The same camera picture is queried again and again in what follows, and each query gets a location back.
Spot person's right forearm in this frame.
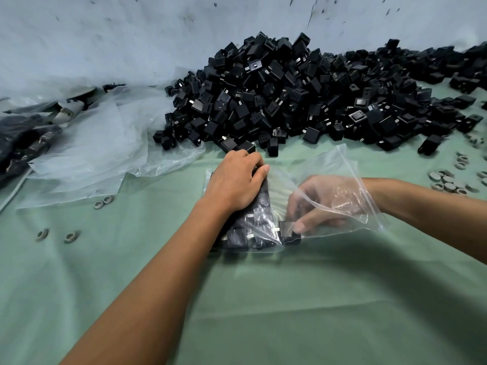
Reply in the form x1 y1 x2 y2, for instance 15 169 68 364
361 177 487 271

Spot person's right hand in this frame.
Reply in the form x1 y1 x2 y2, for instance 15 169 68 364
285 175 382 234

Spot scattered group of grey rings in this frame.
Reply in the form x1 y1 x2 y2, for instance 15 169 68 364
428 132 487 197

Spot green table cloth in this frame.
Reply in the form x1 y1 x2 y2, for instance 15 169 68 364
0 78 487 365

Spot dark filled plastic bag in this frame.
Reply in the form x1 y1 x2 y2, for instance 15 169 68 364
0 103 64 184

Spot bagged batch of black adapters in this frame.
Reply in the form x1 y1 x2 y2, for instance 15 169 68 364
213 167 284 251

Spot pile of black plug adapters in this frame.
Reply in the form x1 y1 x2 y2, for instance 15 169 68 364
152 31 487 157

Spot person's left forearm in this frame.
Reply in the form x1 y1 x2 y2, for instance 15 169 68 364
60 200 239 365

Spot white plastic part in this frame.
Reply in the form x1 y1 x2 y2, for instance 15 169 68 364
49 99 86 126

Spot clear zip plastic bag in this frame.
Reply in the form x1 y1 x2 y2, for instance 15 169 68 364
203 143 393 256

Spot single black plug adapter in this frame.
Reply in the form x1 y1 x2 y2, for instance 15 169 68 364
279 220 303 244

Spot heap of empty clear bags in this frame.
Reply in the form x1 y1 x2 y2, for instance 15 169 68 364
15 84 207 210

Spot person's left hand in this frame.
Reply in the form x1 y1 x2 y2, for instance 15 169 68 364
201 150 271 214

